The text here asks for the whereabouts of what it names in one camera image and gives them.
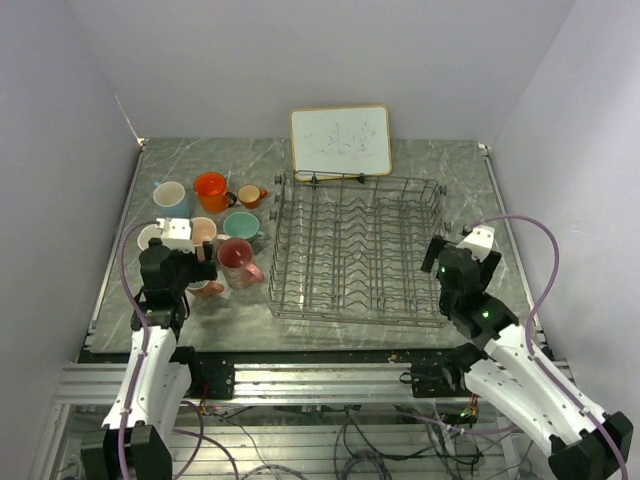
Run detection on dusty pink mug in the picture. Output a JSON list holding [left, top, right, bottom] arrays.
[[217, 238, 265, 289]]

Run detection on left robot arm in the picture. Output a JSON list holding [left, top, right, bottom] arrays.
[[81, 239, 217, 479]]

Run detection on mint green cup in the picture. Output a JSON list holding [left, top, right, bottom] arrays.
[[223, 212, 266, 242]]

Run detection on large orange mug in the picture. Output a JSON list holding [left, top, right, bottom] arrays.
[[193, 172, 237, 213]]

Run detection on white whiteboard with wooden frame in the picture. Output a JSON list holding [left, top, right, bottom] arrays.
[[289, 105, 392, 182]]

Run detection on salmon pink mug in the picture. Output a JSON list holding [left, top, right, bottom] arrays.
[[187, 280, 225, 299]]

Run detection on grey wire dish rack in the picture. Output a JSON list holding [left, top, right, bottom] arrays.
[[267, 171, 450, 327]]

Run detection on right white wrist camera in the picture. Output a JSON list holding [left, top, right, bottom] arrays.
[[457, 224, 495, 262]]

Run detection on tangled floor cables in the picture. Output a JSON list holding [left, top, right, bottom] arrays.
[[174, 402, 551, 480]]

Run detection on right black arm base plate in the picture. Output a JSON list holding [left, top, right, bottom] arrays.
[[399, 364, 471, 399]]

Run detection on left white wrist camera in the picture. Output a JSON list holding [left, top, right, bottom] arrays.
[[156, 217, 195, 253]]

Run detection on light blue mug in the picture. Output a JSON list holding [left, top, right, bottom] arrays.
[[152, 181, 191, 218]]

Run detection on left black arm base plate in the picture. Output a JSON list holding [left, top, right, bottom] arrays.
[[187, 360, 236, 400]]

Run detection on aluminium frame rail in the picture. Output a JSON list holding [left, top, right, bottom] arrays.
[[53, 360, 581, 407]]

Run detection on small orange cup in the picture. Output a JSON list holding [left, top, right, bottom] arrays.
[[237, 184, 269, 210]]

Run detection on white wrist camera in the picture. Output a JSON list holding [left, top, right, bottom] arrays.
[[156, 217, 195, 253], [457, 224, 495, 262]]

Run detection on pink faceted mug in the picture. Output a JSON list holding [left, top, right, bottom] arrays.
[[136, 224, 162, 251]]

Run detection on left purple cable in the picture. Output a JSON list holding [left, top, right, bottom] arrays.
[[117, 220, 239, 480]]

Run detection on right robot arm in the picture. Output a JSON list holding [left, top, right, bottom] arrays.
[[421, 226, 634, 479]]

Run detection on pale pink gradient mug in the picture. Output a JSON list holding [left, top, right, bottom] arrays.
[[191, 217, 231, 261]]

